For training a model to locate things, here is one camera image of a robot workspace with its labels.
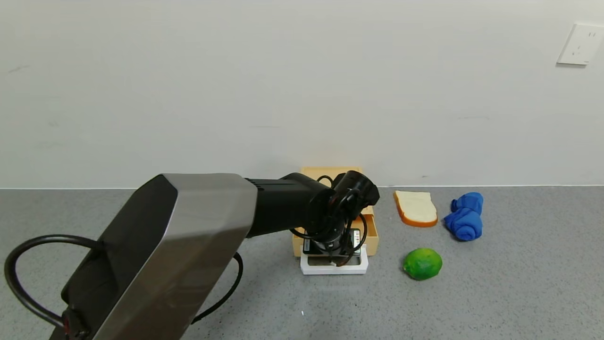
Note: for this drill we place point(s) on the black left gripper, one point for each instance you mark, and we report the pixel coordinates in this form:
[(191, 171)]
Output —
[(333, 246)]

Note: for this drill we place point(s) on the left robot arm silver black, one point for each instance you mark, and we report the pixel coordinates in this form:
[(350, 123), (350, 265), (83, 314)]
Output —
[(188, 245)]

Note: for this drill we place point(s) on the green lime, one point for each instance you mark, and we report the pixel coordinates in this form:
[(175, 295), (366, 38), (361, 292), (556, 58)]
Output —
[(423, 264)]

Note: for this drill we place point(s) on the white bread slice orange crust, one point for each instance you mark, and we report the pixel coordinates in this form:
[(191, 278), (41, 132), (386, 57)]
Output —
[(417, 208)]

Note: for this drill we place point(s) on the blue rolled towel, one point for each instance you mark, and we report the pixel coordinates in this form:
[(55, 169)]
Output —
[(465, 219)]

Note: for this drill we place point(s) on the white wall socket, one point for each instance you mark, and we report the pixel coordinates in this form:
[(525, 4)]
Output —
[(581, 43)]

